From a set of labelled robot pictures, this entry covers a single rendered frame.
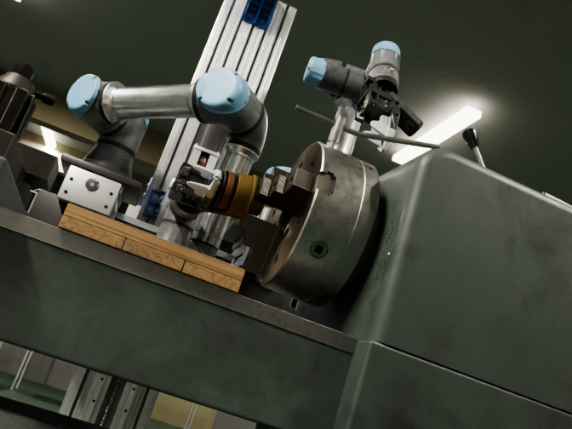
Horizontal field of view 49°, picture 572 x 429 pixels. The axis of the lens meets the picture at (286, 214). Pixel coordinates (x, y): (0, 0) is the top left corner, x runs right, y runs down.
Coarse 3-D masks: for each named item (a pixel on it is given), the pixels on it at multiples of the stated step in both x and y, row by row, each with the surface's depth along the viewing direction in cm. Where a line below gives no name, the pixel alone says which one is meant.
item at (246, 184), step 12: (228, 180) 122; (240, 180) 122; (252, 180) 124; (216, 192) 127; (228, 192) 121; (240, 192) 122; (252, 192) 122; (216, 204) 123; (228, 204) 123; (240, 204) 122; (252, 204) 124; (264, 204) 124; (240, 216) 125
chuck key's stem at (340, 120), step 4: (336, 116) 135; (340, 116) 134; (336, 120) 134; (340, 120) 134; (344, 120) 135; (336, 124) 134; (340, 124) 134; (332, 128) 135; (336, 128) 134; (340, 128) 134; (332, 132) 134; (336, 132) 133; (340, 132) 134; (332, 136) 133; (336, 136) 133; (328, 140) 134; (332, 140) 133; (336, 140) 133; (332, 144) 133; (336, 144) 134
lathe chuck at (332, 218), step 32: (320, 160) 120; (352, 160) 124; (320, 192) 114; (352, 192) 117; (288, 224) 124; (320, 224) 114; (352, 224) 115; (288, 256) 115; (288, 288) 121; (320, 288) 119
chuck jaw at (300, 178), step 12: (264, 180) 122; (276, 180) 120; (288, 180) 120; (300, 180) 116; (312, 180) 117; (324, 180) 116; (264, 192) 121; (276, 192) 119; (288, 192) 118; (300, 192) 117; (324, 192) 115; (276, 204) 123; (288, 204) 122
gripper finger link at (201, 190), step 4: (216, 180) 120; (188, 184) 123; (192, 184) 123; (196, 184) 122; (200, 184) 122; (212, 184) 121; (216, 184) 121; (196, 188) 124; (200, 188) 124; (204, 188) 123; (208, 188) 122; (212, 188) 122; (216, 188) 122; (196, 192) 127; (200, 192) 126; (204, 192) 125; (208, 192) 123; (212, 192) 123; (200, 196) 128; (204, 196) 125; (208, 196) 124; (212, 196) 123
